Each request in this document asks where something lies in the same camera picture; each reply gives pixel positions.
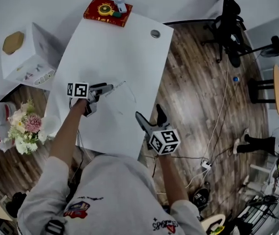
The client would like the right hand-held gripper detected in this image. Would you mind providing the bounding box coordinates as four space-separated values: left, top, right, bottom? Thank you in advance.
135 103 181 155

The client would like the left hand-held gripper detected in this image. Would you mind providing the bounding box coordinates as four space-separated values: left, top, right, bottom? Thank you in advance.
67 82 115 118

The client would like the person's left forearm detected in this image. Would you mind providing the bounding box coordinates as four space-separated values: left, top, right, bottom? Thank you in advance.
49 98 88 166

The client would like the person's right forearm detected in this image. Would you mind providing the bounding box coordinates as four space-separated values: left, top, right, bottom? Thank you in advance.
158 153 189 207

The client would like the white square table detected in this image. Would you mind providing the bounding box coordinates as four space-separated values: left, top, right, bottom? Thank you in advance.
45 11 174 167

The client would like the white vase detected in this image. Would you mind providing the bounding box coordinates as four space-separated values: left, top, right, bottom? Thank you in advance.
40 115 61 138

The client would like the white cardboard box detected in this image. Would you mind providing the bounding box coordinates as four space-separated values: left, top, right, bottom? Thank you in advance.
1 22 65 92

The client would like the red hardcover book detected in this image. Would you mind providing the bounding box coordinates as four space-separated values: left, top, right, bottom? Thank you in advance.
83 0 133 28

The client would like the person's grey sweatshirt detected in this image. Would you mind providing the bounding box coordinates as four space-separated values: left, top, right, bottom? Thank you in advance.
17 154 206 235

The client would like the small white handheld fan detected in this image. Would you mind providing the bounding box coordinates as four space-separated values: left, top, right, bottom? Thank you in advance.
114 0 127 13

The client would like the pink and white flower bouquet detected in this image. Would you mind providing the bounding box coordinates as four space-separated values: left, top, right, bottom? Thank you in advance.
4 99 54 155

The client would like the black device with white label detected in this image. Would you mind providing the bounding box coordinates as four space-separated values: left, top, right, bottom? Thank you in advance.
192 181 211 212

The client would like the tan octagonal box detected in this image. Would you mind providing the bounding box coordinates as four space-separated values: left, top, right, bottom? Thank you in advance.
2 31 25 55

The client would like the black stool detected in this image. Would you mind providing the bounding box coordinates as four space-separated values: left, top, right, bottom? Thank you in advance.
247 78 276 104

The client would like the beige curved chair back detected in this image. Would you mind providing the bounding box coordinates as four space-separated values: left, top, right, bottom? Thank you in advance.
200 213 226 235

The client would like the black mesh chair with headrest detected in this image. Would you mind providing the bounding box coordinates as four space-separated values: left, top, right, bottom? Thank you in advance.
200 0 253 64

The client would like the round wooden table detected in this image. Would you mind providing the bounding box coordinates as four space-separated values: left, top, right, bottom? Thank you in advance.
273 64 279 117

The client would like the black padded office chair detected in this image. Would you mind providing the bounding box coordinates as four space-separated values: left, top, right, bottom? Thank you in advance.
6 191 27 219

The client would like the yellow handheld fan green handle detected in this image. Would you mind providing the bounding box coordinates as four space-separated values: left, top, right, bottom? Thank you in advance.
97 3 122 18

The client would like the long white cable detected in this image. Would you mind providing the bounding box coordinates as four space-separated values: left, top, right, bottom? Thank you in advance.
185 57 230 189

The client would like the white shelf frame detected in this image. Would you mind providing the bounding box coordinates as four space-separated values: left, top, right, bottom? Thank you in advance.
239 164 279 198

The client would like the black wire rack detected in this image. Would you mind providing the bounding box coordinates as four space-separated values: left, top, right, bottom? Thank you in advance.
237 197 279 233

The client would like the black pedestal fan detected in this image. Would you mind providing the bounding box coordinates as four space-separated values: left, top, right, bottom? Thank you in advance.
227 35 279 68

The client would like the black strap buckle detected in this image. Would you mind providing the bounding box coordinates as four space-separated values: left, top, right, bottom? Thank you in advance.
45 219 66 235

